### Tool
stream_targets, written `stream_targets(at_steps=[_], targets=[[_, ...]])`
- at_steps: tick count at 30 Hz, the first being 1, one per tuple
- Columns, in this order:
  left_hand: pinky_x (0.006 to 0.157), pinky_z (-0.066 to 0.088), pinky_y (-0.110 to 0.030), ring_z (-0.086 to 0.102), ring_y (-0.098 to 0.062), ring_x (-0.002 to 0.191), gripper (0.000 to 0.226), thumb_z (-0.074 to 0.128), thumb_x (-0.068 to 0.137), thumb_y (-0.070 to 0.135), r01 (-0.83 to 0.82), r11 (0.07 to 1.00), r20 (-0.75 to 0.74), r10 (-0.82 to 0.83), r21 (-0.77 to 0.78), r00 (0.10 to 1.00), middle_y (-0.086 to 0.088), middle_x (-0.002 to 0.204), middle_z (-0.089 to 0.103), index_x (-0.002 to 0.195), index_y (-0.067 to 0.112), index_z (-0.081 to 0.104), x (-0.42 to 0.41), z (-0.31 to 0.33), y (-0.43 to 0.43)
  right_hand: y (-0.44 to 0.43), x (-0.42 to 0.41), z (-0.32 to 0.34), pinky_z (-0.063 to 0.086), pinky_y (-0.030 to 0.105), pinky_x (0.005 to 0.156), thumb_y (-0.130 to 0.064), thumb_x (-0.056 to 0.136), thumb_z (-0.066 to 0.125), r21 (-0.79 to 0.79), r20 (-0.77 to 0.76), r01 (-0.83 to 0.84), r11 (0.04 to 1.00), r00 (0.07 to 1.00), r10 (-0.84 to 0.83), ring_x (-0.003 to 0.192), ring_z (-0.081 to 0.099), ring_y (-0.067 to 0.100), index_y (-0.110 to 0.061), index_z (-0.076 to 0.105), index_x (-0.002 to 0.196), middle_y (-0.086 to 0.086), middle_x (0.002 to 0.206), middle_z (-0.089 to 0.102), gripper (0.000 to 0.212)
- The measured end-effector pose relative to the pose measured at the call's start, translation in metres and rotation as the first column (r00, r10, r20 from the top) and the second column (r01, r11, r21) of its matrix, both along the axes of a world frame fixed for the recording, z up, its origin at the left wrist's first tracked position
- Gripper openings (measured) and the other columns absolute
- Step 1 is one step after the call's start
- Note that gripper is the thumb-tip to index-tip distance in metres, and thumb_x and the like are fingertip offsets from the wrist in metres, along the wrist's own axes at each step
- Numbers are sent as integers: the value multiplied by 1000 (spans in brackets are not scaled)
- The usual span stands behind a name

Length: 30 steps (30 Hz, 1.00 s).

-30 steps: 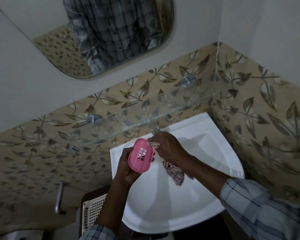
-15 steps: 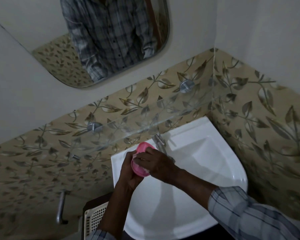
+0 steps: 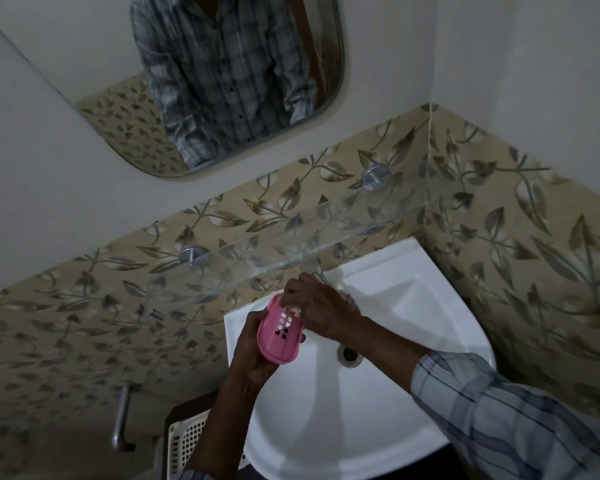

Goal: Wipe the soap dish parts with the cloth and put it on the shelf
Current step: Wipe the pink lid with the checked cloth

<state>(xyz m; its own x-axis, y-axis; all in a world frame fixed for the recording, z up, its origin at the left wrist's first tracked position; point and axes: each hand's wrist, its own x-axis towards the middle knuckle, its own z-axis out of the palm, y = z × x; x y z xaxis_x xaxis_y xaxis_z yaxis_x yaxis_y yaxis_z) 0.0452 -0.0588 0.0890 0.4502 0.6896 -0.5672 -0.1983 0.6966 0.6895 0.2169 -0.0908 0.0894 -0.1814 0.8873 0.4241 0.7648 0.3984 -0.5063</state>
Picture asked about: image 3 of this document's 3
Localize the person's left hand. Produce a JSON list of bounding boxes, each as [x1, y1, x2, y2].
[[228, 309, 308, 395]]

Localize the white ceramic wash basin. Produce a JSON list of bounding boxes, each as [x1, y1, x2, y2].
[[223, 237, 496, 480]]

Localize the person's right forearm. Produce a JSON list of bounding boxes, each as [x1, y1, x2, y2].
[[344, 315, 600, 480]]

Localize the pink plastic soap dish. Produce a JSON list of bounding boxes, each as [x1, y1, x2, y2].
[[257, 293, 307, 366]]

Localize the metal water pipe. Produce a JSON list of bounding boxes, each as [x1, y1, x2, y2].
[[111, 384, 137, 453]]

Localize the chrome shelf bracket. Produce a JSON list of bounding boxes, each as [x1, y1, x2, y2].
[[179, 245, 212, 268], [361, 164, 393, 192]]

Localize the wall mirror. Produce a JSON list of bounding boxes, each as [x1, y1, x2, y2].
[[0, 0, 346, 178]]

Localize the person's right hand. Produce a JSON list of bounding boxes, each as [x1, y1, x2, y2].
[[280, 273, 365, 341]]

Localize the person's left forearm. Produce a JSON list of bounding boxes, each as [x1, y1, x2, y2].
[[184, 380, 259, 480]]

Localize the clear glass shelf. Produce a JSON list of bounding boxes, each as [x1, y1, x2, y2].
[[145, 187, 476, 320]]

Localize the chrome basin drain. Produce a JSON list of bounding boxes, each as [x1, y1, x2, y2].
[[337, 344, 364, 368]]

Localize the white plastic laundry basket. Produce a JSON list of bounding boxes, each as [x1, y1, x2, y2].
[[166, 409, 251, 480]]

